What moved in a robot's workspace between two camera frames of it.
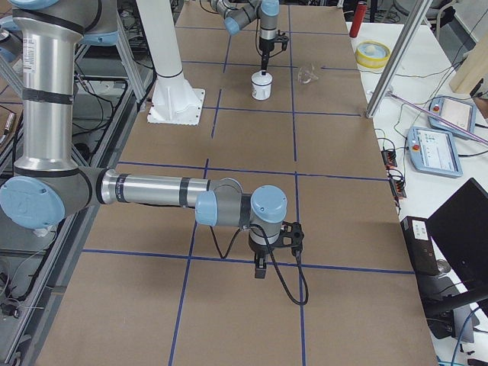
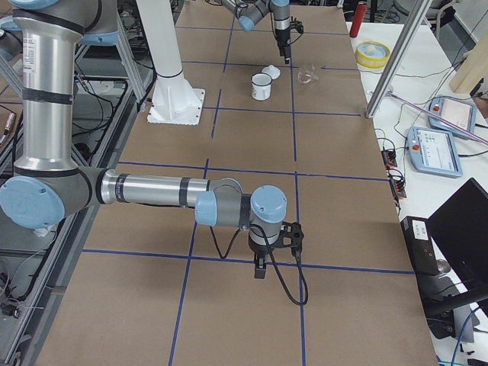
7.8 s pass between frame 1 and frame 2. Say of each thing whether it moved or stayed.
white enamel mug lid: moved
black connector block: stayed
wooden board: stayed
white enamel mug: stayed
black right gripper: stayed
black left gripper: moved
